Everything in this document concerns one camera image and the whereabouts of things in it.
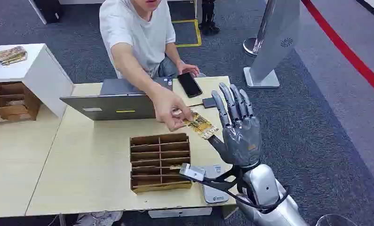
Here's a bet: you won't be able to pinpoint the person's left hand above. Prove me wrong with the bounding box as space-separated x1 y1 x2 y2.
176 62 201 77

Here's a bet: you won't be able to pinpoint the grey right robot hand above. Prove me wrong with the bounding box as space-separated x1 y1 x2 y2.
207 82 263 170

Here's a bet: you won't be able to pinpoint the person's right hand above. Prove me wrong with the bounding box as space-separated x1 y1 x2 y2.
149 89 194 132

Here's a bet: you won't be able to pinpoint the yellow printed card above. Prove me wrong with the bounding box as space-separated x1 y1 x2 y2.
182 112 220 140

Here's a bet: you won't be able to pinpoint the black smartphone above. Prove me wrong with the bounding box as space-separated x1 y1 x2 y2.
177 72 203 98

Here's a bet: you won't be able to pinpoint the small black power bank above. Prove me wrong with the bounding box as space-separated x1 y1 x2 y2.
202 97 218 109

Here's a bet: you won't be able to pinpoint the black legs and feet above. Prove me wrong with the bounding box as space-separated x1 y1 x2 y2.
199 0 221 36

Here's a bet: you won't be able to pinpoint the grey laptop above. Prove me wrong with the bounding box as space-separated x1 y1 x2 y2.
59 77 174 121

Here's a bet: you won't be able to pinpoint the pale grey flat device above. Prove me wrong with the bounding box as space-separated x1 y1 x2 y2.
201 164 231 204

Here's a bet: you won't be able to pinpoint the person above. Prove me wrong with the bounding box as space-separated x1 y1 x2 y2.
99 0 201 132

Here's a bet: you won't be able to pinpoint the wooden slotted card box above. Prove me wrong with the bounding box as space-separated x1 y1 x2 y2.
129 133 193 194
0 81 41 126

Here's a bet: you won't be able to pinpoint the grey standing kiosk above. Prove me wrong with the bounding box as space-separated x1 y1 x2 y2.
243 0 302 89

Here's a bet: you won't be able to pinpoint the clear glass dome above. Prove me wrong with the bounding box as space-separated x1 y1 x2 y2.
316 214 359 226

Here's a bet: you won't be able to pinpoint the white crumpled cloth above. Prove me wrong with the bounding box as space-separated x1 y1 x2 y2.
74 211 124 226

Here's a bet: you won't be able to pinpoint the white cabinet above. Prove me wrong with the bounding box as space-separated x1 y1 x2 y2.
0 43 75 120

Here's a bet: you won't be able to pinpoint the black box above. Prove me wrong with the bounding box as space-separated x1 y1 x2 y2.
33 0 65 24

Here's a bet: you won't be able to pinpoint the stack of printed cards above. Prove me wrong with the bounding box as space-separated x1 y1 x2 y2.
0 46 28 66

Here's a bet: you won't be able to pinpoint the black camera bracket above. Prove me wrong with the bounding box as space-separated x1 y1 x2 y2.
180 164 250 193

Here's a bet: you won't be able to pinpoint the chrome stanchion post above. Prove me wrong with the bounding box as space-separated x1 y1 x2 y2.
242 0 277 57

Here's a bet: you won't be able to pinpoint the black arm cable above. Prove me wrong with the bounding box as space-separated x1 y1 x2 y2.
226 183 293 215

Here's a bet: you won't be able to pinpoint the white desk bracket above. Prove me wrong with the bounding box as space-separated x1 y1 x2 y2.
148 207 213 219

